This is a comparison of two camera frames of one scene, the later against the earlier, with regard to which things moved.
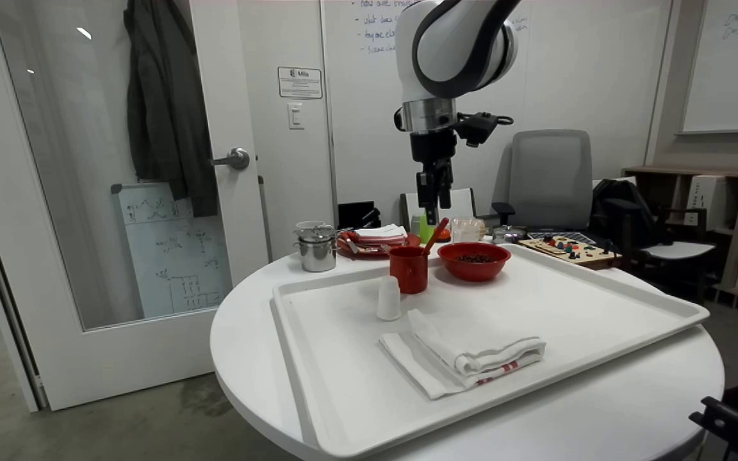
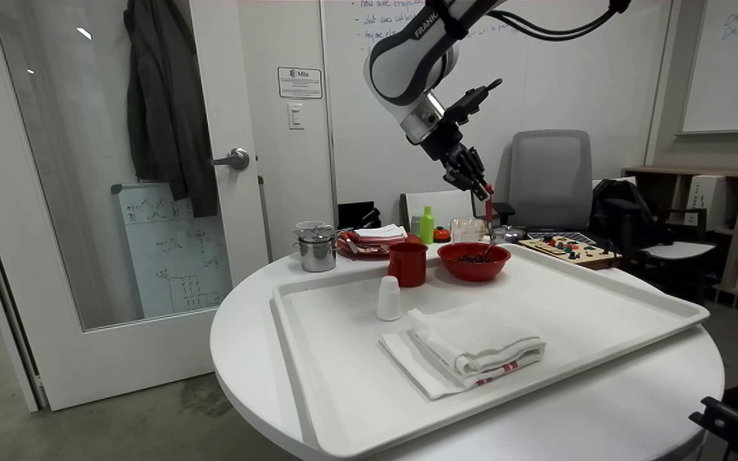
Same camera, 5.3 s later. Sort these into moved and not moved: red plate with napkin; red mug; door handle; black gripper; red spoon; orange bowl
Moved: black gripper; red spoon
Not moved: door handle; red plate with napkin; orange bowl; red mug
